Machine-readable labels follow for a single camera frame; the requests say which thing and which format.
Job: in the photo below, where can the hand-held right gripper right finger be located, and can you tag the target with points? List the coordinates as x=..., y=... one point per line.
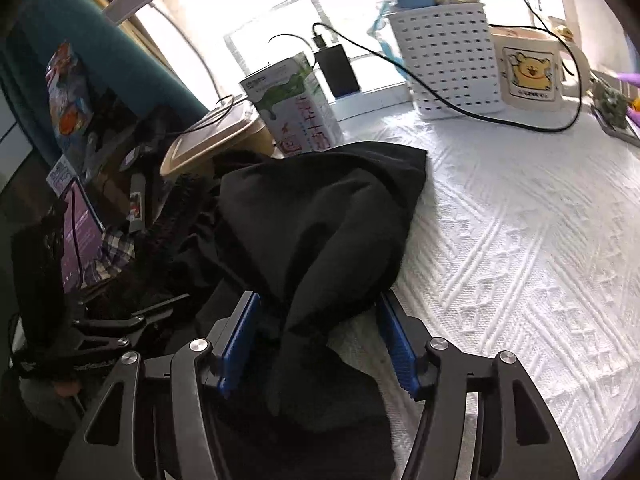
x=400, y=350

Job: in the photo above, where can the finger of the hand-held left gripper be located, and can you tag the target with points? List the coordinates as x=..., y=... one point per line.
x=125, y=319
x=100, y=344

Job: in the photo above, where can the beige storage box with lid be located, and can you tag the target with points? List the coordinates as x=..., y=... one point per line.
x=210, y=140

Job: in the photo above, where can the small green ornament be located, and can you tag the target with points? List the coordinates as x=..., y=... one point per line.
x=612, y=102

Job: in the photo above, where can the laptop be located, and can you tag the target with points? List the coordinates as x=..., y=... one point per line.
x=80, y=240

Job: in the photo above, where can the plaid shirt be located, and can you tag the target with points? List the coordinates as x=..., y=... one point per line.
x=115, y=255

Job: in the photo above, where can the white perforated basket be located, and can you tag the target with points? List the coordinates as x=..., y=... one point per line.
x=445, y=60

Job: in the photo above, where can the white textured bedspread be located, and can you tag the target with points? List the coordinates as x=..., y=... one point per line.
x=525, y=260

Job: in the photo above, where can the small yellow toy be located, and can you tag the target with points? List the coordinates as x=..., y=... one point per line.
x=565, y=31

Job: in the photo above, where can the black pants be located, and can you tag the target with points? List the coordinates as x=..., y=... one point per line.
x=320, y=220

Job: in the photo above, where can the cream mug with yellow bear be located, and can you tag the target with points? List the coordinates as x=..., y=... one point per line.
x=530, y=70

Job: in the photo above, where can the white and green carton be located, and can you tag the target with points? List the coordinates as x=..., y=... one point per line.
x=295, y=105

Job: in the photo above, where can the purple object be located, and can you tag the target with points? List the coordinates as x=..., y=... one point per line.
x=629, y=79

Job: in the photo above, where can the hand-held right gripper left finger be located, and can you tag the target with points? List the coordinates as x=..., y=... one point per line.
x=240, y=345

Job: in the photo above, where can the bottle with red label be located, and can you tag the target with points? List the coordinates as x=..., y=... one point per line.
x=137, y=200

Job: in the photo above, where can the colourful snack bag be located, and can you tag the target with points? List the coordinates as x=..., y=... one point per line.
x=65, y=110

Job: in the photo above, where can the person's left forearm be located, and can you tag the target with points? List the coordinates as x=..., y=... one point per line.
x=50, y=405

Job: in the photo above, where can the black charger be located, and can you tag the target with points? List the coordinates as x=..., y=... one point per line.
x=337, y=70

